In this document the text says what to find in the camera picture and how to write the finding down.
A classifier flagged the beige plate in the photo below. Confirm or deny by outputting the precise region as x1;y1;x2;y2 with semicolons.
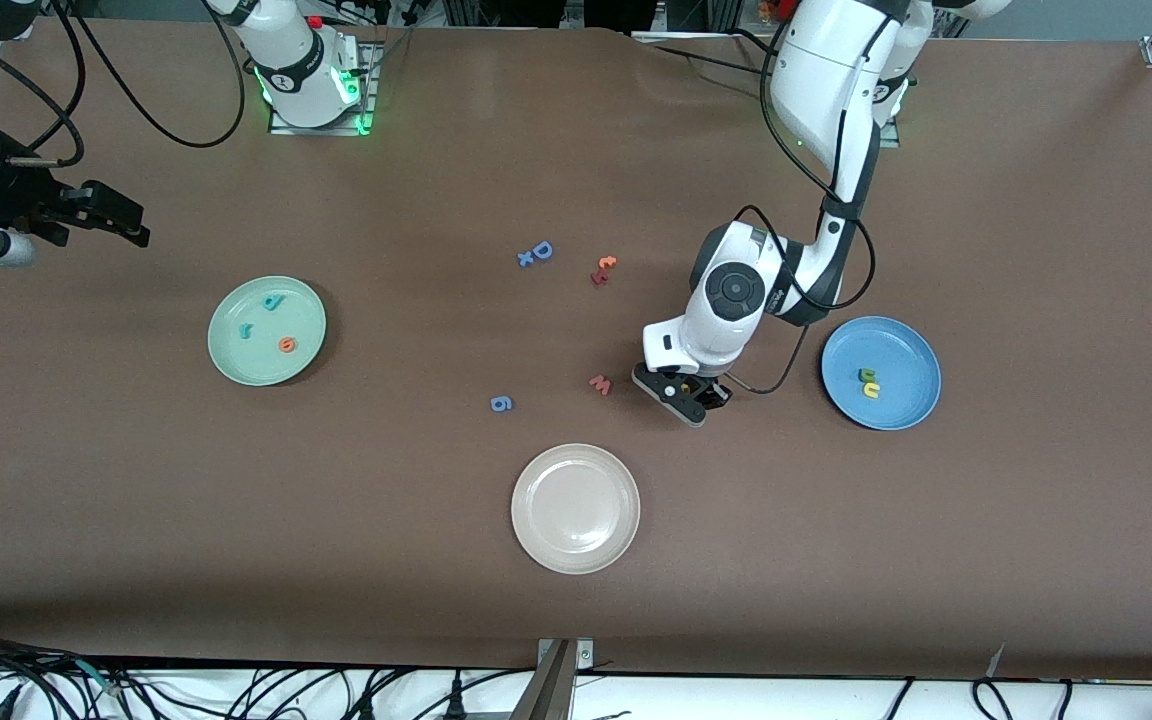
510;443;642;576

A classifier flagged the blue plate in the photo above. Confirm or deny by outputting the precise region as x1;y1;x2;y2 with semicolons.
820;315;942;432

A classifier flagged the pale green plate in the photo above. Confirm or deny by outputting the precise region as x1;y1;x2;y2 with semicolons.
207;275;328;388

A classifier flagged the brown table cover sheet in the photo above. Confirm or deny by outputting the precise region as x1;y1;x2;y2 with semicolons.
0;18;1152;681

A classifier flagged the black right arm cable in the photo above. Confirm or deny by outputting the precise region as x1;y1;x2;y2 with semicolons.
0;0;247;166

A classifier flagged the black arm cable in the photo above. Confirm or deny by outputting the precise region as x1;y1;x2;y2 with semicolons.
731;0;879;397
0;0;247;166

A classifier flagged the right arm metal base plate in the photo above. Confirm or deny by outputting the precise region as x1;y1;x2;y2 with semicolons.
268;40;378;136

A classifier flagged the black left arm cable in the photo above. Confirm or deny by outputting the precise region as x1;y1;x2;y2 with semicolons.
731;0;879;397

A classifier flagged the metal angle bracket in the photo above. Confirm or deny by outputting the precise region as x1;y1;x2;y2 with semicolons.
536;638;595;671

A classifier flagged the white board under cables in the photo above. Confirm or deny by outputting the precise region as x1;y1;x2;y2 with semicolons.
0;660;1152;720

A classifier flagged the long black table cable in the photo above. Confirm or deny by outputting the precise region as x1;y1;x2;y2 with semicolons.
648;40;775;79

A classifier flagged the aluminium profile post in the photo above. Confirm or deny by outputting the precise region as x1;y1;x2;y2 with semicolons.
511;640;577;720

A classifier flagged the aluminium frame crossbar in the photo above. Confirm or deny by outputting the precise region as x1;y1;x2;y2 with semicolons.
656;0;737;43

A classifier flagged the looped thin black cable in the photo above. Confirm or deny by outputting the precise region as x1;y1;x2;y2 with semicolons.
971;678;1015;720

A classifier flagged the teal tipped cable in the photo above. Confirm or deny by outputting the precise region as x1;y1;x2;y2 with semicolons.
76;658;127;696

